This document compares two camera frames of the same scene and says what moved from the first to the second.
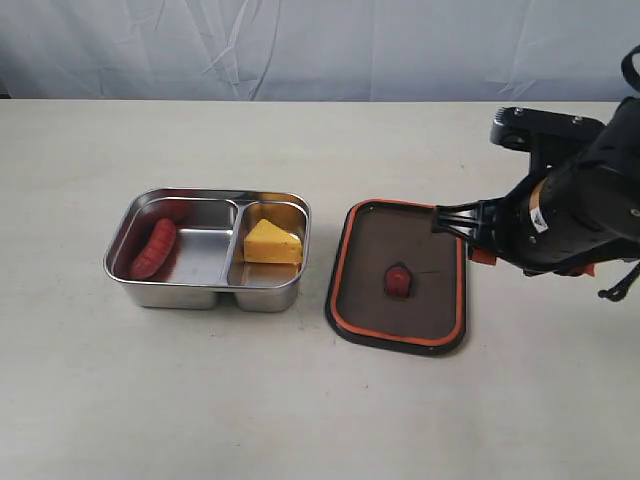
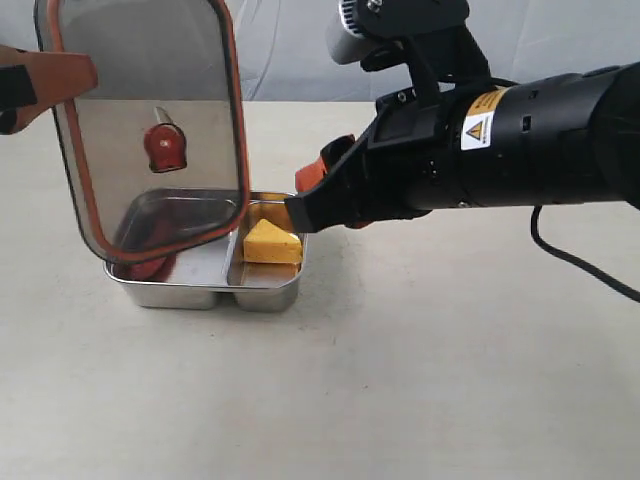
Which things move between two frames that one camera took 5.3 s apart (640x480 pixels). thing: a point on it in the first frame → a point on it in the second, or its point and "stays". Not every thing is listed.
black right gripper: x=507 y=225 → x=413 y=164
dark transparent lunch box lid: x=395 y=285 → x=154 y=152
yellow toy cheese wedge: x=269 y=243 stays
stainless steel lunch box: x=186 y=248 stays
